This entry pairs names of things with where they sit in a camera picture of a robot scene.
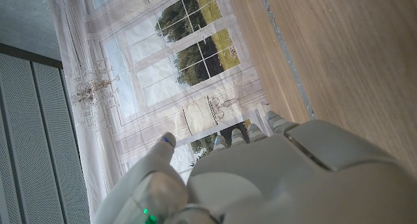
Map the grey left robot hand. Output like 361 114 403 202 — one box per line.
93 110 417 224

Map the printed window backdrop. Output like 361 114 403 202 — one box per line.
45 0 271 218

